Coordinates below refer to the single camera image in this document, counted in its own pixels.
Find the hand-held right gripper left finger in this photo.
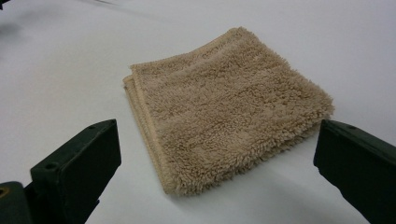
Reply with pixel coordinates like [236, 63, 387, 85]
[23, 119, 122, 224]

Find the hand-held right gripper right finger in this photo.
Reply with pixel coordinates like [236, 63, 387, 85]
[313, 119, 396, 224]

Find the beige towel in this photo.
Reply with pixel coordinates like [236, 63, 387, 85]
[122, 26, 335, 197]

